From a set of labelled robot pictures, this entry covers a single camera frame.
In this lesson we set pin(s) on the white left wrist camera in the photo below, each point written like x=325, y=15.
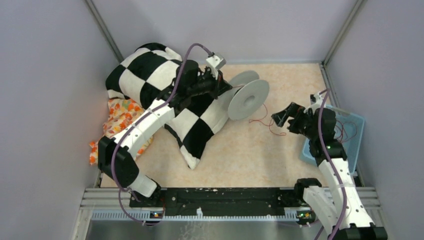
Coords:
x=215, y=62

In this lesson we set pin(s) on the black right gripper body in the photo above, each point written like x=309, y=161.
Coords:
x=301, y=124

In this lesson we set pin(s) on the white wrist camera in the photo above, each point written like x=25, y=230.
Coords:
x=316, y=101
x=215, y=62

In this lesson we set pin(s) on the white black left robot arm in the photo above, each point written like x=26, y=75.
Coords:
x=117, y=154

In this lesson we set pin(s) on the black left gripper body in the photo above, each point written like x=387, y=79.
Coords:
x=207, y=83

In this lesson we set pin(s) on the black white checkered pillow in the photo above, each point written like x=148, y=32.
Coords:
x=149, y=70

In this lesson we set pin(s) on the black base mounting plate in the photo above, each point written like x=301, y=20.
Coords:
x=223, y=202

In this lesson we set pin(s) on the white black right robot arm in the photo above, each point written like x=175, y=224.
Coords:
x=343, y=217

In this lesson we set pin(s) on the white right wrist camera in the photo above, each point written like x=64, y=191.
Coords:
x=316, y=101

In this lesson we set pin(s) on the light blue plastic basket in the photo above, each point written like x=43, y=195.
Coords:
x=349, y=131

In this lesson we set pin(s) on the orange floral cloth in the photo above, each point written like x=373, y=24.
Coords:
x=122, y=113

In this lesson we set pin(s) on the grey plastic cable spool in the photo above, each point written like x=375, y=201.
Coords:
x=247, y=95

